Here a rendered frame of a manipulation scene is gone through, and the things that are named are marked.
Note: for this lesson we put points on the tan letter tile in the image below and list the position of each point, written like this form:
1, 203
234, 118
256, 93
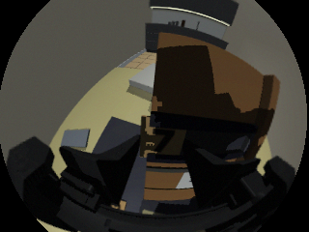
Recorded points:
122, 205
160, 141

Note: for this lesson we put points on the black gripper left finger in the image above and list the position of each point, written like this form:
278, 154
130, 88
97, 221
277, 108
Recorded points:
112, 168

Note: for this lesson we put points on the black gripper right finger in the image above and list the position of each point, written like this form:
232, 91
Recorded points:
211, 175

